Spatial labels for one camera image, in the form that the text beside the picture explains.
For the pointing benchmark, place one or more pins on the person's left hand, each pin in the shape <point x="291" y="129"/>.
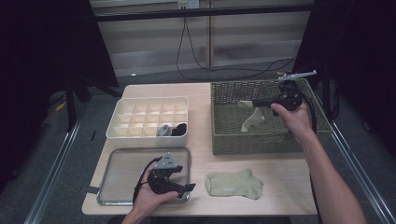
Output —
<point x="149" y="202"/>

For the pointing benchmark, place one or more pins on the metal floor rail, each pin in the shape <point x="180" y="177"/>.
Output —
<point x="53" y="177"/>
<point x="361" y="177"/>

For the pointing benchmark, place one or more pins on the white wall outlet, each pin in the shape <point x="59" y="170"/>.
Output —
<point x="188" y="4"/>

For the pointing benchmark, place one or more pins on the yellow floor scrap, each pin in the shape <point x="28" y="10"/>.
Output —
<point x="279" y="73"/>
<point x="60" y="106"/>

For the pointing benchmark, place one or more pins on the person's right hand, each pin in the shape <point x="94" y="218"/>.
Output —
<point x="295" y="121"/>

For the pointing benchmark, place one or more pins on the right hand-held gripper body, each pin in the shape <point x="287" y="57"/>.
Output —
<point x="291" y="96"/>

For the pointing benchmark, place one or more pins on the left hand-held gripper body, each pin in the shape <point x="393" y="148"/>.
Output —
<point x="158" y="185"/>

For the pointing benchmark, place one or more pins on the clear box lid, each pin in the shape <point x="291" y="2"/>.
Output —
<point x="124" y="174"/>

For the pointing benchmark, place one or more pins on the black floor tape strip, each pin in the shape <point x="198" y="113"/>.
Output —
<point x="93" y="135"/>

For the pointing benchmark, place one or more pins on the grey sock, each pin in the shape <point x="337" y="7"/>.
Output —
<point x="163" y="130"/>

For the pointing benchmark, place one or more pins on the green woven basket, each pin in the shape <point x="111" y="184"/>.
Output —
<point x="230" y="137"/>

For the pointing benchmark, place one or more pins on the cream divided storage box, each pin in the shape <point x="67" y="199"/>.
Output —
<point x="149" y="140"/>

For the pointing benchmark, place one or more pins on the black curtain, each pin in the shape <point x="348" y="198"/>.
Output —
<point x="361" y="46"/>
<point x="37" y="62"/>

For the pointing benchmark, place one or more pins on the black stand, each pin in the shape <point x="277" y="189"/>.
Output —
<point x="71" y="105"/>

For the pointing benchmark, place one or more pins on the black sock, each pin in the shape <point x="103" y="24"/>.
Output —
<point x="179" y="130"/>

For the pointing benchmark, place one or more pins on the grey tape piece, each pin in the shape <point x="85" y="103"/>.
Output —
<point x="91" y="189"/>

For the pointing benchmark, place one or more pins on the black horizontal bar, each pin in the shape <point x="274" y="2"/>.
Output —
<point x="202" y="12"/>

